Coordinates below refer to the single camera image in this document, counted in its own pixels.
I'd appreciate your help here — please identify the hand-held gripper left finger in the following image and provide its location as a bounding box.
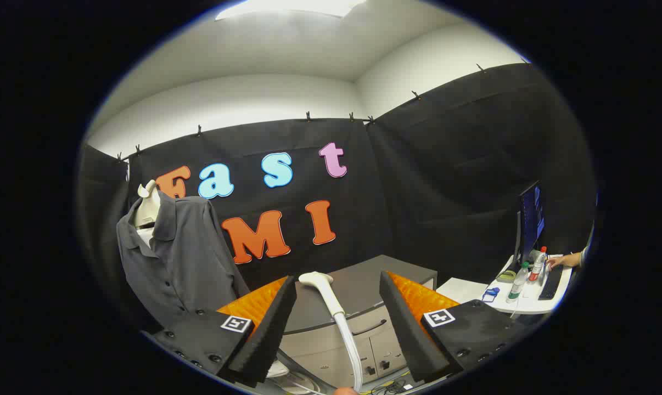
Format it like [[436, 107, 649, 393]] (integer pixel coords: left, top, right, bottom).
[[144, 275, 298, 388]]

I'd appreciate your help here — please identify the grey button shirt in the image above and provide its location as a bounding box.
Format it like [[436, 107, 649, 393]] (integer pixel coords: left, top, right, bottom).
[[116, 191, 252, 330]]

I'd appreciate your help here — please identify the white desk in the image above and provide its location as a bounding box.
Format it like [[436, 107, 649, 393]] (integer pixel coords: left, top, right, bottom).
[[436, 253, 573, 316]]

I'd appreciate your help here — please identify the grey cabinet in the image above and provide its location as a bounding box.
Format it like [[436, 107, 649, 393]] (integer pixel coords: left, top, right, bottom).
[[279, 254, 439, 390]]

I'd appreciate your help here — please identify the ceiling light panel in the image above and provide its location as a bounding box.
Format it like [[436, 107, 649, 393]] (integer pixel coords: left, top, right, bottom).
[[215, 0, 367, 21]]

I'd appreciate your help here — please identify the cream garment hanger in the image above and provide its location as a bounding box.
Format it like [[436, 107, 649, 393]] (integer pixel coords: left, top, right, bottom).
[[133, 180, 160, 230]]

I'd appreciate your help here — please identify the clear bottle green label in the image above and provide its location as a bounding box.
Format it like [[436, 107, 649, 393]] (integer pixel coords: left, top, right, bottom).
[[507, 262, 529, 303]]

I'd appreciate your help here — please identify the black computer monitor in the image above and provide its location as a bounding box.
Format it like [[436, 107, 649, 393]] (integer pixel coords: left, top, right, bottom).
[[515, 181, 546, 264]]

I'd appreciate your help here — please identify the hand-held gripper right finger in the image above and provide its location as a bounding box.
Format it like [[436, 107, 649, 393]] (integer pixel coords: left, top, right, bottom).
[[379, 270, 532, 385]]

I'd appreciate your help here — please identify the black keyboard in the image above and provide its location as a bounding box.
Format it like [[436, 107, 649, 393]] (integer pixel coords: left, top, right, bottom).
[[538, 264, 564, 300]]

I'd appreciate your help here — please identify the clear bottle red cap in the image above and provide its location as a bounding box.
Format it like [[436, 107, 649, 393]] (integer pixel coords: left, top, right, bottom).
[[529, 246, 547, 283]]

